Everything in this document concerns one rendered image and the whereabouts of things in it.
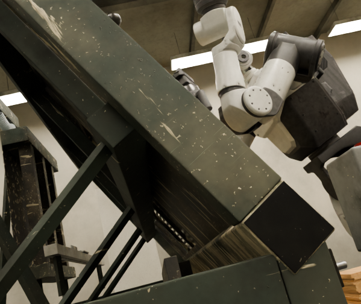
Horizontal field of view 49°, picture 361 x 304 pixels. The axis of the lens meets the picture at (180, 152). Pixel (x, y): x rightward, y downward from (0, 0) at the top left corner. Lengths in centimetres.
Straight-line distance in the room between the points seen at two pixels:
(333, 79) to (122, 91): 81
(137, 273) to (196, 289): 430
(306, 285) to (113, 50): 53
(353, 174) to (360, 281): 346
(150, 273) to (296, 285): 430
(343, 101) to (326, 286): 77
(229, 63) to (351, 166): 42
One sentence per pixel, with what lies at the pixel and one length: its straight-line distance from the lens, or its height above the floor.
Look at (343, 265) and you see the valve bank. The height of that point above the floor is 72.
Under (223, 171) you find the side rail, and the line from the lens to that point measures 68.
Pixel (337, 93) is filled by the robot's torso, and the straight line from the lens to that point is 135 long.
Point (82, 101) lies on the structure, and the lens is 88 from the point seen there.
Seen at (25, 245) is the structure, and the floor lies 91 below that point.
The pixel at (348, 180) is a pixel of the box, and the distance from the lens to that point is 80.
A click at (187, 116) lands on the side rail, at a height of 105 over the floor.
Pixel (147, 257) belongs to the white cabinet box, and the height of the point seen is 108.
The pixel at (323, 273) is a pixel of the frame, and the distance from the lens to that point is 70.
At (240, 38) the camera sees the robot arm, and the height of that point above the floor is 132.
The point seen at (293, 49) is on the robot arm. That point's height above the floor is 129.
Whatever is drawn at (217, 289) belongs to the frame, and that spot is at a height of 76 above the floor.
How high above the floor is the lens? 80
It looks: 17 degrees up
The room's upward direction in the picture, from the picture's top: 15 degrees counter-clockwise
